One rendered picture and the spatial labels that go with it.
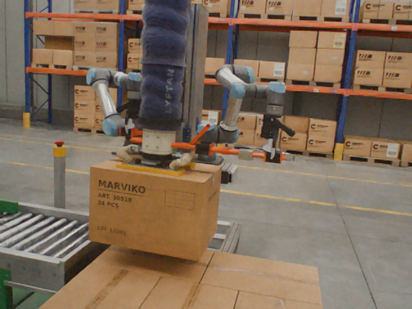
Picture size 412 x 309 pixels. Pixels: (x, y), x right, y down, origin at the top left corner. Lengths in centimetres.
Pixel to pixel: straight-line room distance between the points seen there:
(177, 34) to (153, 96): 32
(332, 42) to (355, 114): 224
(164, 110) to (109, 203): 55
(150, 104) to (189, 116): 75
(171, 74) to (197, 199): 62
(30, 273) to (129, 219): 60
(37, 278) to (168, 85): 120
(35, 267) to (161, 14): 141
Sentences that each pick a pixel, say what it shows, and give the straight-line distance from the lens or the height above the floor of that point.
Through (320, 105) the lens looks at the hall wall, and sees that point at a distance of 1029.
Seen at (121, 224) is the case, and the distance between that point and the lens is 198.
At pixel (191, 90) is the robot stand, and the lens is 258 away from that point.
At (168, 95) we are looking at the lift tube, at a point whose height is 145.
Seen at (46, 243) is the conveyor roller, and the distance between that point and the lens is 246.
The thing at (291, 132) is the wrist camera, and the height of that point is 133.
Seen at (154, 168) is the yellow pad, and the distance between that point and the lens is 188.
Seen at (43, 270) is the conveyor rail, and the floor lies 53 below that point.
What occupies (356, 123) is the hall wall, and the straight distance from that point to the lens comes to 1042.
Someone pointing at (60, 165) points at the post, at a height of 87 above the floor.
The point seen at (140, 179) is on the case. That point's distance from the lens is 187.
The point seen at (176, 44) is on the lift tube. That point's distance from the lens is 188.
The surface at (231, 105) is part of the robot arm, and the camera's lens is 233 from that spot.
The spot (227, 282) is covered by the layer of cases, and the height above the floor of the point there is 54.
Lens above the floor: 153
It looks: 11 degrees down
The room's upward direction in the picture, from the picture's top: 4 degrees clockwise
